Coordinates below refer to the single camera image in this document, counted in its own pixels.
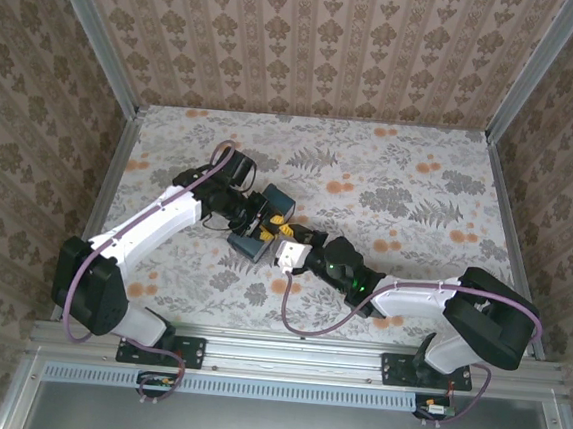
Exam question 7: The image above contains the slotted cable duct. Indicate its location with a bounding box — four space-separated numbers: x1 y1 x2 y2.
42 359 422 415

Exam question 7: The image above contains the aluminium side rail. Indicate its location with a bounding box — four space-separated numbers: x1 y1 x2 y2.
49 99 149 328
468 136 566 362

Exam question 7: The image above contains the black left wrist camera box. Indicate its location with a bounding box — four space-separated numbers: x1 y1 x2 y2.
225 149 260 192

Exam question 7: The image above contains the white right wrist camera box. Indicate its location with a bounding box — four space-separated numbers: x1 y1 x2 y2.
272 240 314 274

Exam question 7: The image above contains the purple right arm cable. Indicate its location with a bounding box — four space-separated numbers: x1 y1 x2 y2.
271 268 547 429

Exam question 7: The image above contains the blue starry-print box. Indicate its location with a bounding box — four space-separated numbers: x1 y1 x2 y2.
224 179 299 268

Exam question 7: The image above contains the aluminium front rail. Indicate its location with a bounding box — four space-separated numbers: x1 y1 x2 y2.
26 310 572 403

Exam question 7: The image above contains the small connector board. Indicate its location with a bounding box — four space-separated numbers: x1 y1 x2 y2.
412 392 458 425
135 369 179 401

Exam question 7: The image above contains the floral tablecloth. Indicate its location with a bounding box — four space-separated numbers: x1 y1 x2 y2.
71 97 543 358

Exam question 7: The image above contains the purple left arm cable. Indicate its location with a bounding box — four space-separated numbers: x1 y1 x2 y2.
52 126 239 413

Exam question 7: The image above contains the aluminium frame post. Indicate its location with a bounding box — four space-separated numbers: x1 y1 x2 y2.
33 0 152 115
486 0 573 150

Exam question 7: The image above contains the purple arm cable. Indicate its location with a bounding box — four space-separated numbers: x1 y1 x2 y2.
52 126 239 413
271 268 547 429

